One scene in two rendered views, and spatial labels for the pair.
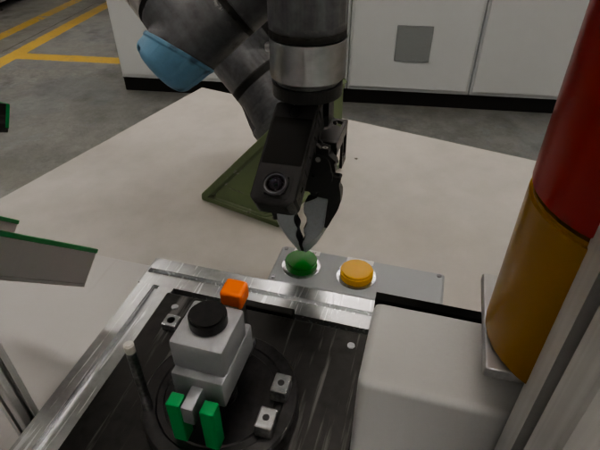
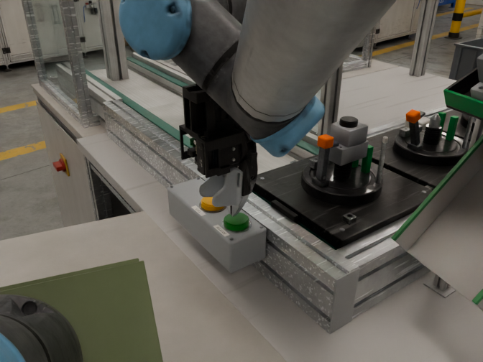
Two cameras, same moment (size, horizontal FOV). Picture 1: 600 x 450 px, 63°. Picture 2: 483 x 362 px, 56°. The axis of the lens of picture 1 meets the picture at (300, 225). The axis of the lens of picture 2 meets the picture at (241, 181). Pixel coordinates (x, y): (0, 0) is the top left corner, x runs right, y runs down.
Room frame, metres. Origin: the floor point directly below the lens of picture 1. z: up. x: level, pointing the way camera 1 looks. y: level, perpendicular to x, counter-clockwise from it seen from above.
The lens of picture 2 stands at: (0.92, 0.38, 1.36)
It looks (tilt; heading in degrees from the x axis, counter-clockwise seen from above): 28 degrees down; 219
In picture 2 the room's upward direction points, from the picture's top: straight up
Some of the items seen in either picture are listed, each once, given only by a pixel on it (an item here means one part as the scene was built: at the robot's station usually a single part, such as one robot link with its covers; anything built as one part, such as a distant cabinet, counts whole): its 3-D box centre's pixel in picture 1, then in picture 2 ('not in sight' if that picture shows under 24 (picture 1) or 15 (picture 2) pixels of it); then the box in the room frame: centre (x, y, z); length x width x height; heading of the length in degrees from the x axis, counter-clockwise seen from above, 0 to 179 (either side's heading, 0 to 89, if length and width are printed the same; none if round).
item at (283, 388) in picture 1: (280, 387); (315, 162); (0.26, 0.02, 1.00); 0.02 x 0.01 x 0.02; 164
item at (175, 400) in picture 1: (179, 417); (366, 159); (0.22, 0.10, 1.01); 0.01 x 0.01 x 0.05; 74
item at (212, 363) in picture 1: (206, 352); (351, 137); (0.25, 0.07, 1.06); 0.08 x 0.04 x 0.07; 164
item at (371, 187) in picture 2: (221, 399); (341, 180); (0.26, 0.07, 0.98); 0.14 x 0.14 x 0.02
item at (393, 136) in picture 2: not in sight; (433, 131); (0.01, 0.14, 1.01); 0.24 x 0.24 x 0.13; 74
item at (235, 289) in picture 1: (234, 321); (326, 156); (0.30, 0.06, 1.04); 0.04 x 0.02 x 0.08; 164
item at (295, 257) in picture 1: (301, 264); (236, 223); (0.46, 0.00, 0.96); 0.04 x 0.04 x 0.02
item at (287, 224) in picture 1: (295, 210); (228, 196); (0.49, 0.01, 1.03); 0.06 x 0.03 x 0.09; 164
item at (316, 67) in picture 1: (304, 59); not in sight; (0.48, 0.00, 1.21); 0.08 x 0.08 x 0.05
